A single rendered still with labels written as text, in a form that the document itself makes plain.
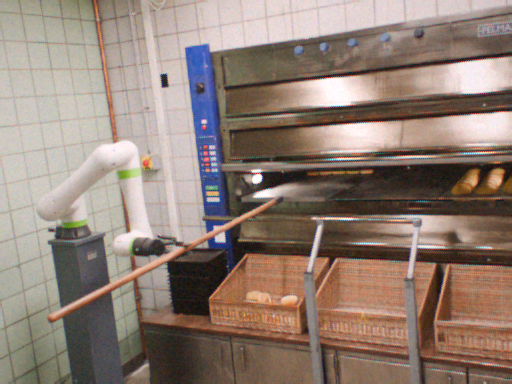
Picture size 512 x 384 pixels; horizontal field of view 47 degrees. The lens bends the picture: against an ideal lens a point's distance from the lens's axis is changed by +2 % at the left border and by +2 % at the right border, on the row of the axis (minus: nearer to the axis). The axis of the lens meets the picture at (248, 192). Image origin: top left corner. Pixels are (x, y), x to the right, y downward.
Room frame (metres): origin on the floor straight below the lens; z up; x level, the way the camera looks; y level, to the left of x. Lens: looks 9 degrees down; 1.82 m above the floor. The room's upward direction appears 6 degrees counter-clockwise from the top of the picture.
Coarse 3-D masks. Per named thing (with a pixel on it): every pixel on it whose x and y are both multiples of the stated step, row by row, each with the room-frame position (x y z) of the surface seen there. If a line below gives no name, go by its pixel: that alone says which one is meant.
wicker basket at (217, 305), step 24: (240, 264) 3.43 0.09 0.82; (264, 264) 3.44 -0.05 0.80; (288, 264) 3.36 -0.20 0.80; (240, 288) 3.40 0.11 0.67; (264, 288) 3.40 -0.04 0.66; (288, 288) 3.32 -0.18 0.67; (216, 312) 3.15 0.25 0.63; (240, 312) 3.22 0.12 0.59; (264, 312) 2.94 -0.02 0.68; (288, 312) 2.88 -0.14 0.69
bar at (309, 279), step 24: (216, 216) 3.21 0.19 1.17; (240, 216) 3.13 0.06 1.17; (264, 216) 3.06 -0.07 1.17; (312, 264) 2.74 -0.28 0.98; (312, 288) 2.69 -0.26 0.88; (408, 288) 2.46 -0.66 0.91; (312, 312) 2.69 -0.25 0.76; (408, 312) 2.47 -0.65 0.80; (312, 336) 2.70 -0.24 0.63; (408, 336) 2.47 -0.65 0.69; (312, 360) 2.70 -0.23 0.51
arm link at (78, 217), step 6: (78, 198) 2.90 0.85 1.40; (84, 198) 2.95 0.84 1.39; (78, 204) 2.89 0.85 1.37; (84, 204) 2.94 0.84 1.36; (72, 210) 2.85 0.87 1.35; (78, 210) 2.90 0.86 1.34; (84, 210) 2.93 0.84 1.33; (66, 216) 2.87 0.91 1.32; (72, 216) 2.88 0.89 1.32; (78, 216) 2.89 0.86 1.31; (84, 216) 2.92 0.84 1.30; (66, 222) 2.88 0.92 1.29; (72, 222) 2.88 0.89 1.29; (78, 222) 2.89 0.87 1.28; (84, 222) 2.92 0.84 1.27
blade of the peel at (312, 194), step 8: (264, 192) 3.76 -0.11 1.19; (272, 192) 3.73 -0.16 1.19; (280, 192) 3.70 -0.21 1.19; (288, 192) 3.66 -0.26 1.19; (296, 192) 3.63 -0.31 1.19; (304, 192) 3.60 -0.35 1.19; (312, 192) 3.57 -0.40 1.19; (320, 192) 3.54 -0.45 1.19; (328, 192) 3.52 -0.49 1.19; (336, 192) 3.46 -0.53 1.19; (248, 200) 3.53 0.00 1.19; (256, 200) 3.51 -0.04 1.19; (264, 200) 3.48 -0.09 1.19; (288, 200) 3.40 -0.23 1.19; (296, 200) 3.37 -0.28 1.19; (304, 200) 3.35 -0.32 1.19; (312, 200) 3.32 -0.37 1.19; (320, 200) 3.30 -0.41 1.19
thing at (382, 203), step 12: (240, 204) 3.55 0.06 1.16; (252, 204) 3.51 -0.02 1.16; (276, 204) 3.43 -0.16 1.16; (288, 204) 3.39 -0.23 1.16; (300, 204) 3.35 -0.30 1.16; (312, 204) 3.31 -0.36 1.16; (324, 204) 3.28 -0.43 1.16; (336, 204) 3.24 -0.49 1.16; (348, 204) 3.21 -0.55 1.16; (360, 204) 3.17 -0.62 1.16; (372, 204) 3.14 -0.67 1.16; (384, 204) 3.11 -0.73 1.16; (396, 204) 3.08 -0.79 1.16; (408, 204) 3.05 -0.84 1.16; (420, 204) 3.02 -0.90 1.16; (432, 204) 2.99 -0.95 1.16; (444, 204) 2.96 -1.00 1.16; (456, 204) 2.93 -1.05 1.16; (468, 204) 2.90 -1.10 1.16; (480, 204) 2.88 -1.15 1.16; (492, 204) 2.85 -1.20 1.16; (504, 204) 2.82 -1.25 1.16
